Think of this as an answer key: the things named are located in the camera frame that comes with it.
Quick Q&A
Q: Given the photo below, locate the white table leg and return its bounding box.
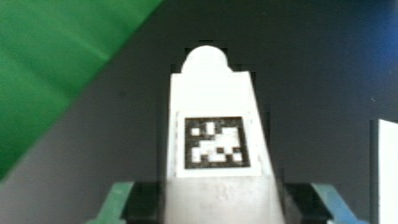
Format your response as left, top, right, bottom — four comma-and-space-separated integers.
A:
164, 45, 286, 224

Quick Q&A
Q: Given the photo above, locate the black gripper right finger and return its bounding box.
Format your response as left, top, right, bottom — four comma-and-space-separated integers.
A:
281, 183, 370, 224

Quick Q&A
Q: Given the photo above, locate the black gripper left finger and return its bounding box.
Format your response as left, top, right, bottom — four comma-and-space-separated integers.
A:
85, 182, 162, 224

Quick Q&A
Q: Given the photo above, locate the white sheet with tags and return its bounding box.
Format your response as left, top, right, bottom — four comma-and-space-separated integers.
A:
379, 120, 398, 224

